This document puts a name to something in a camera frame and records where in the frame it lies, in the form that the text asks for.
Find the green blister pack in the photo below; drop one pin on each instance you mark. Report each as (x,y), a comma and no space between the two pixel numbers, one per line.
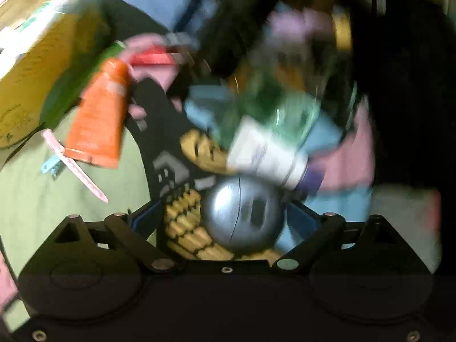
(285,114)

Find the pink stick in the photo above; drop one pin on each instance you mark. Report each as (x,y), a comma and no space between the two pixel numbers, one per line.
(76,173)

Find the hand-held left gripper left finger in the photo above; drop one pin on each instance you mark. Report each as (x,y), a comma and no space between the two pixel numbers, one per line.
(144,217)

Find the red lighter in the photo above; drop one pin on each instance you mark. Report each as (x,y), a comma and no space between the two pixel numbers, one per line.
(153,58)

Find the light blue clip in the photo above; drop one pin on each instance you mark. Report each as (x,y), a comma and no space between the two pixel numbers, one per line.
(48,166)

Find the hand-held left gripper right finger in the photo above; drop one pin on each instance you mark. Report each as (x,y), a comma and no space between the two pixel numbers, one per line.
(302,219)

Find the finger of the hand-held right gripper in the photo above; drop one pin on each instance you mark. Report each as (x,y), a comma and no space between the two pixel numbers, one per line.
(235,28)

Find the orange tube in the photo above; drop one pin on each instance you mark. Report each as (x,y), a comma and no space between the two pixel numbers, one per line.
(98,124)

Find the green stick sachet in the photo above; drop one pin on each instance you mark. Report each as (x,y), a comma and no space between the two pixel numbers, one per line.
(71,89)

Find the silver ball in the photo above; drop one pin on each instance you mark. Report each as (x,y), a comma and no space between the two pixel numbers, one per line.
(228,215)

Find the white bottle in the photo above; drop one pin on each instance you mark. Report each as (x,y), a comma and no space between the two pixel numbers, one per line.
(263,156)

